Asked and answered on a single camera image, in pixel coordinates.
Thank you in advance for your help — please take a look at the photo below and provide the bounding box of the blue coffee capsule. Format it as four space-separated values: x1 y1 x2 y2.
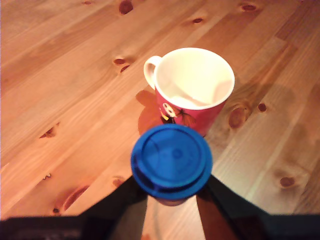
130 124 213 207

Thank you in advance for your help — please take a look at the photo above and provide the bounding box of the red mug with cartoon print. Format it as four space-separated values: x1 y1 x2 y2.
143 47 236 138

